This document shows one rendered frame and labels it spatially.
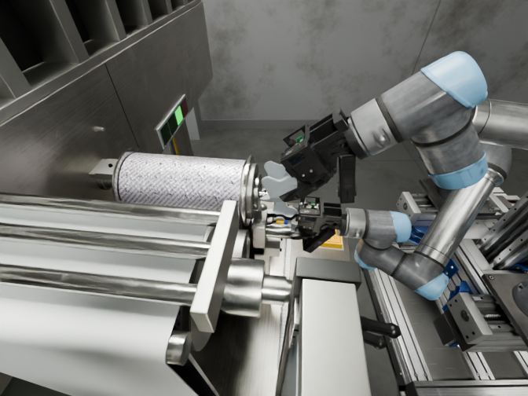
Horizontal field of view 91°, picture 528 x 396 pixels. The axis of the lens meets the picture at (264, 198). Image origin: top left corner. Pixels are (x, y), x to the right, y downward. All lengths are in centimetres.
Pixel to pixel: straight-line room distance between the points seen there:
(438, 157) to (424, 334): 132
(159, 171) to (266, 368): 51
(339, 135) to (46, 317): 38
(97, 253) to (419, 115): 39
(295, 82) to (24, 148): 273
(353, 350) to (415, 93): 31
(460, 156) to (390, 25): 272
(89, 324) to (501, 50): 377
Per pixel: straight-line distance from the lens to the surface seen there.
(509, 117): 61
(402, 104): 40
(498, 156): 87
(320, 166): 43
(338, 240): 89
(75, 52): 65
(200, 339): 32
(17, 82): 55
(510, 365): 185
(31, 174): 55
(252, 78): 301
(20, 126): 54
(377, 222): 68
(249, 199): 49
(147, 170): 55
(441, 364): 167
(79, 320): 24
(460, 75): 41
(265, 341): 75
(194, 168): 52
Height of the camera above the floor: 162
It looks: 45 degrees down
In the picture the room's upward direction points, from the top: straight up
